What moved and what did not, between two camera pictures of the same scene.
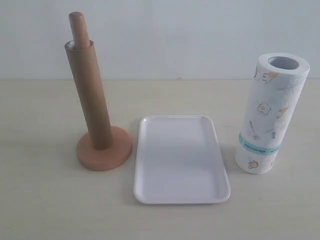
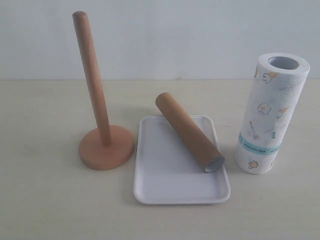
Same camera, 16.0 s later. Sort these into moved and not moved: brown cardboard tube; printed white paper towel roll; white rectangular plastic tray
Moved: brown cardboard tube
Not moved: printed white paper towel roll; white rectangular plastic tray
